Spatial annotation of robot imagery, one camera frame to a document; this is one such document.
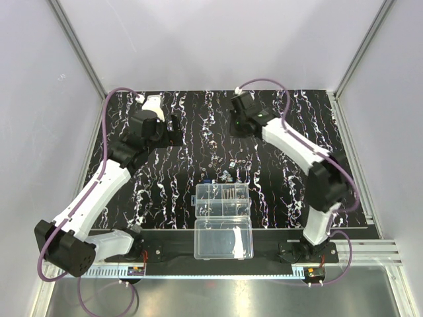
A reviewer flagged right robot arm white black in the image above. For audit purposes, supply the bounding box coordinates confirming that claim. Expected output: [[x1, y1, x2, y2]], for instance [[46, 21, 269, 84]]
[[230, 88, 355, 256]]

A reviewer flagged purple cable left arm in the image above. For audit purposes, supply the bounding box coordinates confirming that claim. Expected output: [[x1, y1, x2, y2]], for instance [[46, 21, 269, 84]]
[[36, 87, 146, 314]]

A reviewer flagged aluminium rail right side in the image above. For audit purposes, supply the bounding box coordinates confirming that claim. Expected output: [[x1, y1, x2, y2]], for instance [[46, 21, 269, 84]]
[[287, 239, 404, 267]]

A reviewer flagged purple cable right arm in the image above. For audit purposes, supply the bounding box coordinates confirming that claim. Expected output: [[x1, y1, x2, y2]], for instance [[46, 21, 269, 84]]
[[235, 78, 361, 287]]

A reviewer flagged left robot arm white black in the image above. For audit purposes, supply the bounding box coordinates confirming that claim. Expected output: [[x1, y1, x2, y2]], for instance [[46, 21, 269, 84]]
[[34, 110, 182, 281]]

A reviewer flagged right aluminium frame post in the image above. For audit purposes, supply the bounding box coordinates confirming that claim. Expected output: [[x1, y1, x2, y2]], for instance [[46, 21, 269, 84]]
[[333, 0, 397, 98]]

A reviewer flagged white slotted cable duct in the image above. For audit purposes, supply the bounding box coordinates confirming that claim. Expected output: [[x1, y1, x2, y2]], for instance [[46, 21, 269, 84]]
[[82, 265, 305, 280]]

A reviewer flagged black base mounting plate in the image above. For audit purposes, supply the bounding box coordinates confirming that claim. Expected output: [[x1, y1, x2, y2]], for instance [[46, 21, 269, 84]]
[[105, 225, 339, 277]]

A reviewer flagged black marbled table mat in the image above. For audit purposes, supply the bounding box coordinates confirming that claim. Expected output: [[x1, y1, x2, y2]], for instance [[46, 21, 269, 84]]
[[93, 90, 345, 229]]

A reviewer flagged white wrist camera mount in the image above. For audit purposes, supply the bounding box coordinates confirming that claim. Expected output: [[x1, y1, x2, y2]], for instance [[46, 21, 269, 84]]
[[141, 95, 165, 122]]

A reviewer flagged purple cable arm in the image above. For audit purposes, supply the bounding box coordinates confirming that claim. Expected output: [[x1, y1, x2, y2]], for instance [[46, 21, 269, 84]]
[[36, 87, 146, 314], [235, 78, 361, 287]]

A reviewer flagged left aluminium frame post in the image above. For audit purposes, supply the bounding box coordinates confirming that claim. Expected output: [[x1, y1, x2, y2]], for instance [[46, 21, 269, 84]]
[[48, 0, 106, 96]]

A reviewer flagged clear plastic organizer box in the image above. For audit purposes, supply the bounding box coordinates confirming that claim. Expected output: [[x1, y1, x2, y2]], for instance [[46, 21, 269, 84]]
[[194, 183, 254, 260]]

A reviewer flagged aluminium frame post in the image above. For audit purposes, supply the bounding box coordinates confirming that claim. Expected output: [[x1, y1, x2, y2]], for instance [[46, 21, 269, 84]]
[[48, 0, 106, 96], [333, 0, 397, 98]]

